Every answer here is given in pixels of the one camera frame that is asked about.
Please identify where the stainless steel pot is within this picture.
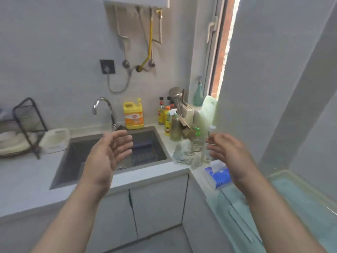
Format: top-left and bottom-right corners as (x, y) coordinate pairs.
(168, 86), (185, 113)

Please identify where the green glass bottle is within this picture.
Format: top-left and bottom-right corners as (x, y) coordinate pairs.
(192, 76), (205, 107)

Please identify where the person's right hand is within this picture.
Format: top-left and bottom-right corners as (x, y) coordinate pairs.
(206, 133), (260, 194)

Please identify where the window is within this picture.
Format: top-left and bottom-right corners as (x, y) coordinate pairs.
(203, 0), (242, 100)

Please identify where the yellow gas hose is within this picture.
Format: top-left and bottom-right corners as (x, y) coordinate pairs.
(136, 13), (154, 73)

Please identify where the dark blue sink rack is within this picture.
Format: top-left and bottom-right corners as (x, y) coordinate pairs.
(130, 141), (158, 166)

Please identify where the grey kitchen sink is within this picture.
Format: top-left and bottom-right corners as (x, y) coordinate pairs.
(49, 125), (173, 190)

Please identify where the beige knife block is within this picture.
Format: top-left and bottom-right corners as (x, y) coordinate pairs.
(181, 101), (195, 127)

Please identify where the brown cardboard box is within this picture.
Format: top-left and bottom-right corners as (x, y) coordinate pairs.
(178, 116), (196, 141)

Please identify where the chrome kitchen faucet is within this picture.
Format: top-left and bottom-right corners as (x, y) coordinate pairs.
(92, 97), (118, 130)

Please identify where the blue white plastic packet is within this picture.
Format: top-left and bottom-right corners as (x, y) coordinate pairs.
(203, 159), (233, 190)

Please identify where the crumpled white plastic bag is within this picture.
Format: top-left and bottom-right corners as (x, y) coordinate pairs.
(172, 139), (203, 170)

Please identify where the grey braided faucet hose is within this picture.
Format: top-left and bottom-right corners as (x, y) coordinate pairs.
(120, 67), (133, 94)

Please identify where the clear plastic storage bin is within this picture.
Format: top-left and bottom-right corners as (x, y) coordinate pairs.
(218, 176), (337, 253)

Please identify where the yellow detergent bottle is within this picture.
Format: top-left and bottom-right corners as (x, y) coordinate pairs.
(123, 98), (145, 130)

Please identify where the white window handle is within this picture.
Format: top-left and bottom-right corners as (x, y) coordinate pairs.
(206, 15), (219, 44)

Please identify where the person's left forearm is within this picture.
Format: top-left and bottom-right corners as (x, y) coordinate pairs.
(31, 181), (111, 253)

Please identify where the grey power cable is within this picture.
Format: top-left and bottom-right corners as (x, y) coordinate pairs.
(106, 72), (121, 95)

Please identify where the white plastic basket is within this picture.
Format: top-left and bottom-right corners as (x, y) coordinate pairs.
(39, 128), (70, 154)

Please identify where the pale green cutting board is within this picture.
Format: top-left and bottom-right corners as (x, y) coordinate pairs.
(199, 95), (218, 135)

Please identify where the black wall socket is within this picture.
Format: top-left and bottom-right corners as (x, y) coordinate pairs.
(99, 59), (116, 74)

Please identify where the yellow squeeze bottle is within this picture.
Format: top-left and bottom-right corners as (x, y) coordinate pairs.
(164, 105), (172, 137)

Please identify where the green cap bottle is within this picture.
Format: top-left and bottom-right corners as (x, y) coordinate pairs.
(192, 126), (205, 153)

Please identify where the black wire dish rack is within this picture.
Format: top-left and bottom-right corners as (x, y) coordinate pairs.
(12, 97), (48, 160)

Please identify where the person's left hand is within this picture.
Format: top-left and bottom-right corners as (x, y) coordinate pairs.
(80, 130), (134, 201)

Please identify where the clear bottle white cap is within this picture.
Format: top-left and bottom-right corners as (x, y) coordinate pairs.
(201, 125), (217, 164)

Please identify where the grey corrugated pipe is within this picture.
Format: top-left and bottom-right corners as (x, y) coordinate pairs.
(153, 9), (163, 45)
(114, 5), (130, 62)

